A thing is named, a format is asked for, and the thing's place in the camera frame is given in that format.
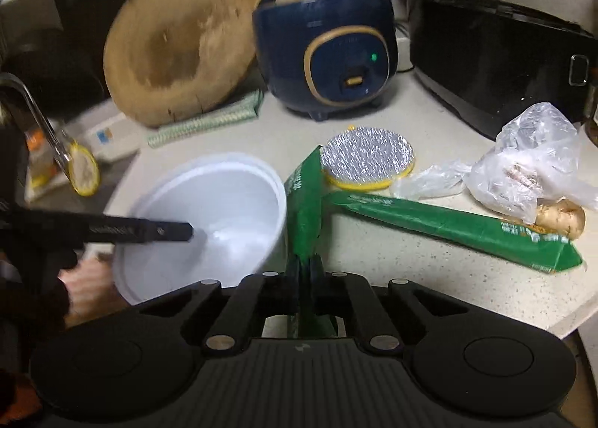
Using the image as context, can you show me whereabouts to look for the white paper bowl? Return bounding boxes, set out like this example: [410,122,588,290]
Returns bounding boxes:
[111,153,287,305]

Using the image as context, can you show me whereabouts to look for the round wooden cutting board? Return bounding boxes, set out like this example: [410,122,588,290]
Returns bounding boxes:
[104,0,256,127]

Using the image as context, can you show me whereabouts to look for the clear plastic bag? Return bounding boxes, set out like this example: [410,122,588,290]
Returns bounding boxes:
[390,102,597,225]

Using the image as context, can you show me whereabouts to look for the blue rice cooker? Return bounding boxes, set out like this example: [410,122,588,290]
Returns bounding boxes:
[252,0,399,121]

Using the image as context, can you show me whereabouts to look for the round foil yellow lid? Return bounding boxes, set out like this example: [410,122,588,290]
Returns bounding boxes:
[320,126,416,192]

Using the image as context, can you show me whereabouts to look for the yellow rim sink strainer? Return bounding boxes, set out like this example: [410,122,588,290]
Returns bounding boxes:
[68,142,100,197]

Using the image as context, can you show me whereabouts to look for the pink striped dish cloth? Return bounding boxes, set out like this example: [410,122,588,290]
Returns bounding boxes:
[59,256,128,328]

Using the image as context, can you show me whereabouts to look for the black rice cooker open lid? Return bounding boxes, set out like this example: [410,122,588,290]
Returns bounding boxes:
[409,0,597,138]

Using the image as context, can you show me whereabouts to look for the green noodle package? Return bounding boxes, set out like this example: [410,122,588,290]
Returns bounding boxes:
[285,148,337,339]
[323,191,583,273]

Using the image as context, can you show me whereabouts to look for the orange lid pickle jar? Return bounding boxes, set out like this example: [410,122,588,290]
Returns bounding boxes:
[584,82,598,145]

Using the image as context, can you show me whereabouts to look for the white soap box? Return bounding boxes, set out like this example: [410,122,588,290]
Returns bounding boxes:
[70,111,144,163]

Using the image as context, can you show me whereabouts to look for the ginger root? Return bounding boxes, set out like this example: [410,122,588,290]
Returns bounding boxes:
[535,199,586,240]

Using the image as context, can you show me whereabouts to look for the steel faucet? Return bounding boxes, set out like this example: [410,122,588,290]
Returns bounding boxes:
[0,73,71,176]

